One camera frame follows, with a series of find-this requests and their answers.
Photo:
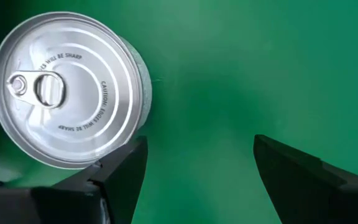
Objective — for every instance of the silver lid seafood can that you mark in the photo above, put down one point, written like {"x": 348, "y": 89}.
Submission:
{"x": 73, "y": 93}

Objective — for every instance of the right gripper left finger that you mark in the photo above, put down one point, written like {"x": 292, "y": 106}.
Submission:
{"x": 120, "y": 186}

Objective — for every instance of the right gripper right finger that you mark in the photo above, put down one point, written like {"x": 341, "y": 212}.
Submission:
{"x": 322, "y": 199}

